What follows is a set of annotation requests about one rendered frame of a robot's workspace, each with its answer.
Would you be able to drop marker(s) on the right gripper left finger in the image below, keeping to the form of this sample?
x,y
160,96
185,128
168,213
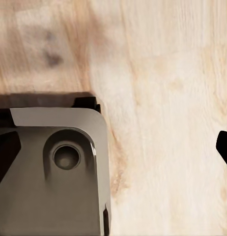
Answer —
x,y
10,145

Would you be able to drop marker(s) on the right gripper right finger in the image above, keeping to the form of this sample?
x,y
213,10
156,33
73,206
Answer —
x,y
221,144

